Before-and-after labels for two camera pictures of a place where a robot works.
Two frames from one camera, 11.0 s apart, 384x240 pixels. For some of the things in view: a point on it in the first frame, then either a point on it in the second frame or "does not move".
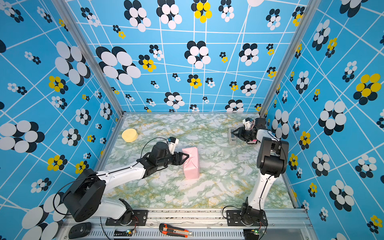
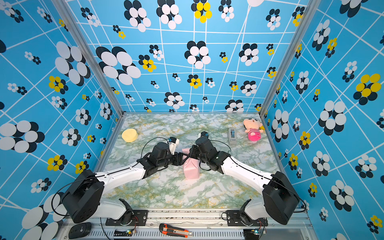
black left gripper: x=180 y=161 does not move
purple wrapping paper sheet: x=191 y=167 does not move
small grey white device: x=232 y=139 does not move
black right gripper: x=241 y=134 to x=193 y=152
